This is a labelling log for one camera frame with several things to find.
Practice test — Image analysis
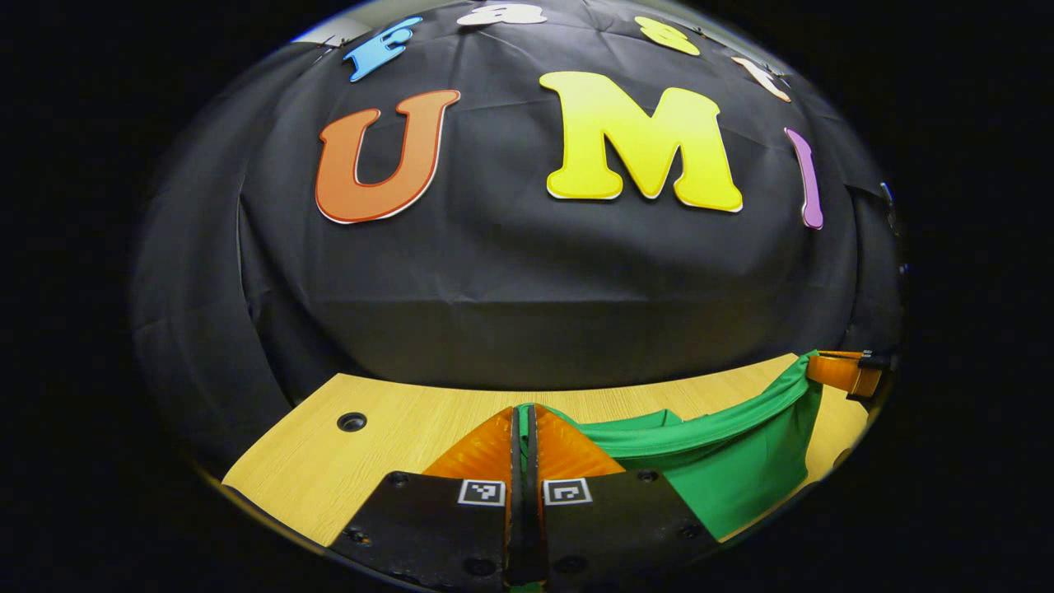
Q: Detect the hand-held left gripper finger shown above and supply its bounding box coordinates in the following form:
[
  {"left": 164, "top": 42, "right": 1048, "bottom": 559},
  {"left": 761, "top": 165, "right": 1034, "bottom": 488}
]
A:
[
  {"left": 527, "top": 403, "right": 722, "bottom": 591},
  {"left": 329, "top": 404, "right": 528, "bottom": 591}
]

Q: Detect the green T-shirt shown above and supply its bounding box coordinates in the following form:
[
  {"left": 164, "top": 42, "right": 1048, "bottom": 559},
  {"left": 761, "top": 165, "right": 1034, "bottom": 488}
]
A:
[{"left": 517, "top": 350, "right": 824, "bottom": 542}]

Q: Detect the black backdrop cloth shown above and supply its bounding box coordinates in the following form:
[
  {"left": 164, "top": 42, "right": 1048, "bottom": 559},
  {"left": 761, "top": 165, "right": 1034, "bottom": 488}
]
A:
[{"left": 132, "top": 0, "right": 907, "bottom": 479}]

